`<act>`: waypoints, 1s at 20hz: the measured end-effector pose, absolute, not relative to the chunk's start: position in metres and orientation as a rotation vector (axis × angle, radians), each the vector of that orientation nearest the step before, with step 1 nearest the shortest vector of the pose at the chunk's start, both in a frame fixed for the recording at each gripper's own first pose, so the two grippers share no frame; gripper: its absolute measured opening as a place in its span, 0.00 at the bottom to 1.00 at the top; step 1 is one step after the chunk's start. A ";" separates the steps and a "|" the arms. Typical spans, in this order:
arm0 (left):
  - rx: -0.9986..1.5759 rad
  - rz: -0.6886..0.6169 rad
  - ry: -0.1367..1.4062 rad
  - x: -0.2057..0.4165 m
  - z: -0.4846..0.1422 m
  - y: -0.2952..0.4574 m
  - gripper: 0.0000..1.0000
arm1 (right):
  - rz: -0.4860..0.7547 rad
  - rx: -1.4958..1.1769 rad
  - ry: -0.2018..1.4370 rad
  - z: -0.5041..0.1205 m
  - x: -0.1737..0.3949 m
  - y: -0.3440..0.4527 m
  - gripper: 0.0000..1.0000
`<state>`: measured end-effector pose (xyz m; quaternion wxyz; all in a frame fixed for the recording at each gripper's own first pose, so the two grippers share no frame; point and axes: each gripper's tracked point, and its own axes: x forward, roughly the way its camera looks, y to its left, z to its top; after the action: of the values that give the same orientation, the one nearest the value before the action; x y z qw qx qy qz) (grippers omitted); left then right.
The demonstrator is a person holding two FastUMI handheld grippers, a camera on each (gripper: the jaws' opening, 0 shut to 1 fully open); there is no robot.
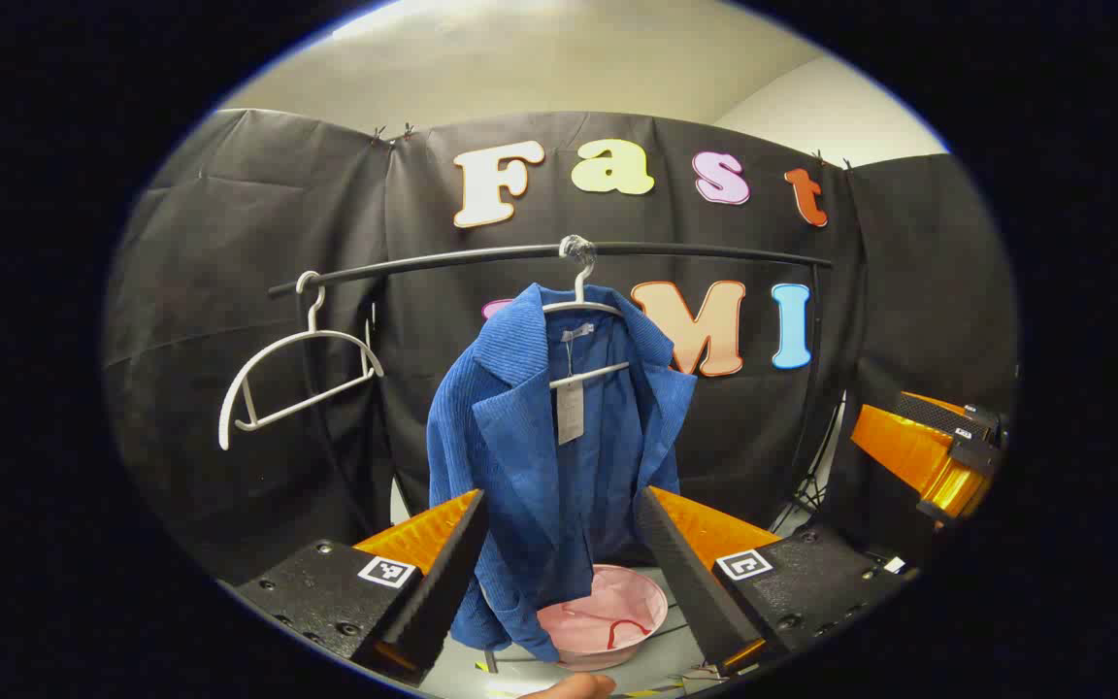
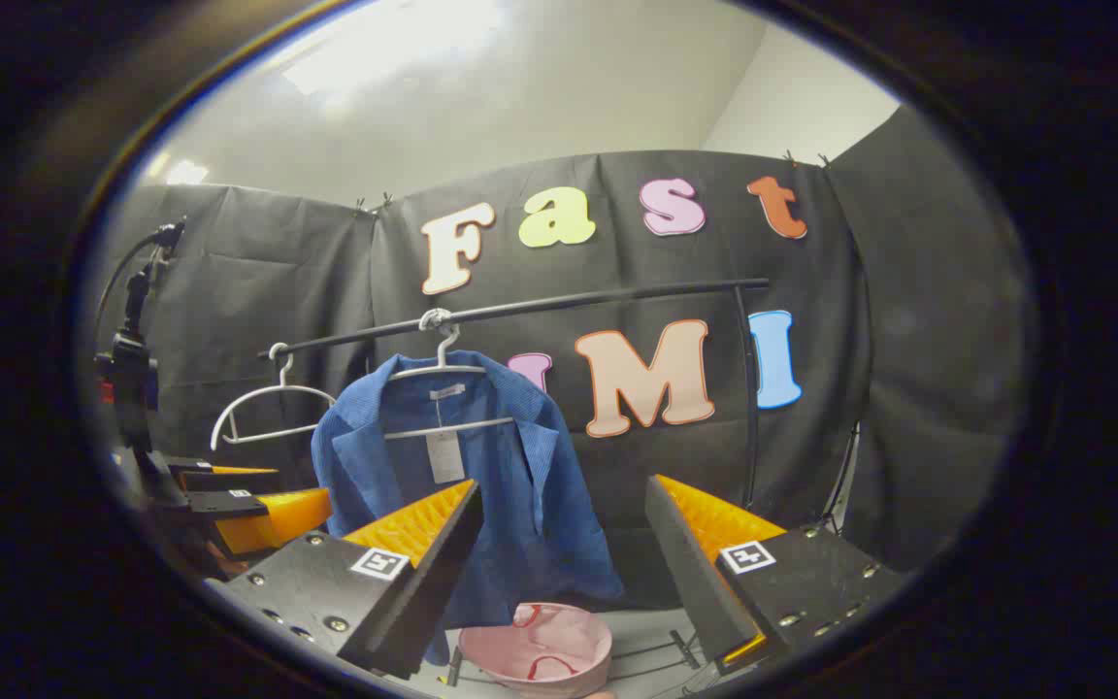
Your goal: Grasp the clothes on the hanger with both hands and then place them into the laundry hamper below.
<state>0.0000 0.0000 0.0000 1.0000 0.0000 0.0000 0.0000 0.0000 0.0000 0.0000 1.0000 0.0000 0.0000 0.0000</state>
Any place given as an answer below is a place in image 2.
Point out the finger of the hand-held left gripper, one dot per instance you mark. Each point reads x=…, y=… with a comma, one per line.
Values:
x=200, y=478
x=229, y=503

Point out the pink laundry hamper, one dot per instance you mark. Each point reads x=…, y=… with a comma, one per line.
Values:
x=540, y=641

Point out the black backdrop stand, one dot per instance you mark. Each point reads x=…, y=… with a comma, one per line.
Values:
x=840, y=476

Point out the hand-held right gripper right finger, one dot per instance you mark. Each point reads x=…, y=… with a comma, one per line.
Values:
x=685, y=563

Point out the black backdrop cloth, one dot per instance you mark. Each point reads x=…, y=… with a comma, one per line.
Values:
x=258, y=272

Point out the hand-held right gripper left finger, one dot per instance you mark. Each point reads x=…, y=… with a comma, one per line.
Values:
x=423, y=582

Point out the white plastic hanger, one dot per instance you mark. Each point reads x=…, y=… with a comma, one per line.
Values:
x=268, y=390
x=443, y=369

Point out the black clothes rack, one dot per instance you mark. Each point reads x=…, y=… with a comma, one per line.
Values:
x=569, y=303

